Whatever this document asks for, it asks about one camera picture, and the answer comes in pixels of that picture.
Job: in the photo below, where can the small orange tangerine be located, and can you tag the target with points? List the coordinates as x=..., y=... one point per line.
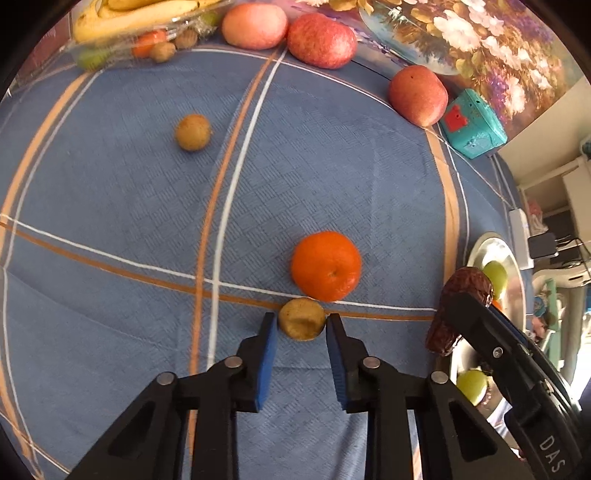
x=147, y=43

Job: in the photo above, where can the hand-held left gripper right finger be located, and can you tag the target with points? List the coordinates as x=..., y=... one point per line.
x=336, y=360

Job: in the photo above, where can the blue plaid tablecloth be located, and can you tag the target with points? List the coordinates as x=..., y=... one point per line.
x=138, y=221

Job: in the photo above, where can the large green jujube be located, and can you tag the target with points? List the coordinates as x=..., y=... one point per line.
x=472, y=386

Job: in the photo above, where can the long dried red date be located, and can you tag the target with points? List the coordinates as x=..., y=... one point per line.
x=466, y=282

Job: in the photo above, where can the black charger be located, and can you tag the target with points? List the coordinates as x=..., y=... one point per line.
x=542, y=244

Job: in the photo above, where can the printed tape roll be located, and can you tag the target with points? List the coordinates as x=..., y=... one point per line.
x=541, y=307

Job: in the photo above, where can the yellow banana bunch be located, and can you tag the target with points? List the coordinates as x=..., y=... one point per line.
x=134, y=18

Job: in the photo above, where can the teal toy house box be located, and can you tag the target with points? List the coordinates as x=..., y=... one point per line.
x=471, y=124

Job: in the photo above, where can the white side table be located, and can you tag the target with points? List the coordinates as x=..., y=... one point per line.
x=570, y=184

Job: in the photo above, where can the round steel plate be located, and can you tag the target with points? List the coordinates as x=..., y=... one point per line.
x=515, y=286

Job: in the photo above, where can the brown longan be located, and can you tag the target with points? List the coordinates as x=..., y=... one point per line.
x=193, y=133
x=162, y=51
x=301, y=321

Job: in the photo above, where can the red speckled apple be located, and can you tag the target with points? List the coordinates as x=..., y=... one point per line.
x=322, y=40

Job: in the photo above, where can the floral painting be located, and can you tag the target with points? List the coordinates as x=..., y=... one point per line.
x=485, y=50

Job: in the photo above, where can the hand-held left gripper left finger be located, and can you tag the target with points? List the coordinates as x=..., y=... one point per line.
x=267, y=360

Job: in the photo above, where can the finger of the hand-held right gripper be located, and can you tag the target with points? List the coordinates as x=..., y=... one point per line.
x=512, y=324
x=485, y=341

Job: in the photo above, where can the clear plastic fruit container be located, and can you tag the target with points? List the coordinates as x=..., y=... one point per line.
x=120, y=50

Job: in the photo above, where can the white power strip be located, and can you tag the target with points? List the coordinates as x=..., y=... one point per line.
x=521, y=235

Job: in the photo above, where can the small green jujube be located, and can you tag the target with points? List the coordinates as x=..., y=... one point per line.
x=497, y=274

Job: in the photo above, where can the pale pink apple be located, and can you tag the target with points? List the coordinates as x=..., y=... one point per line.
x=254, y=25

